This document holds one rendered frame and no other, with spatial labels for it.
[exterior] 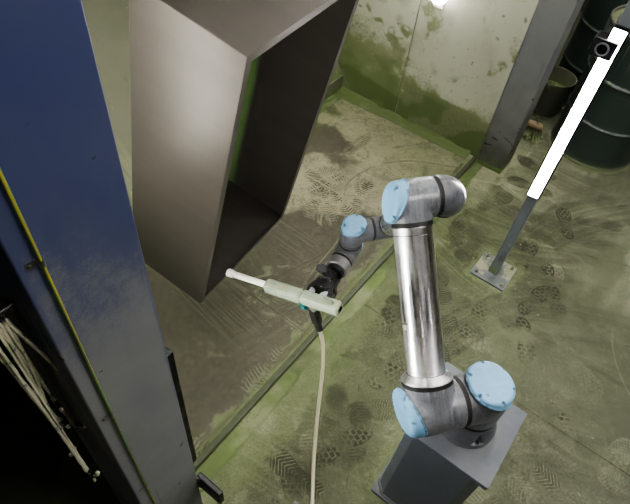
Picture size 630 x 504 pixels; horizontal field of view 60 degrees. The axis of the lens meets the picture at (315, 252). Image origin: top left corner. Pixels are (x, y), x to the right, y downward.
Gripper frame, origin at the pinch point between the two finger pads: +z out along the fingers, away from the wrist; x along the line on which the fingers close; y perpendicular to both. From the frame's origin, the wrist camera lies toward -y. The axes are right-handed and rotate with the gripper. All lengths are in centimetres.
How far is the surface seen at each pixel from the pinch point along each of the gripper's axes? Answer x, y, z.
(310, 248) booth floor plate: 48, 58, -72
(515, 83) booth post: -24, 21, -202
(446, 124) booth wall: 17, 58, -205
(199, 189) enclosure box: 28, -52, 6
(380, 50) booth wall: 66, 17, -216
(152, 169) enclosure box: 47, -54, 5
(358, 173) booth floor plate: 52, 60, -143
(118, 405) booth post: -9, -63, 76
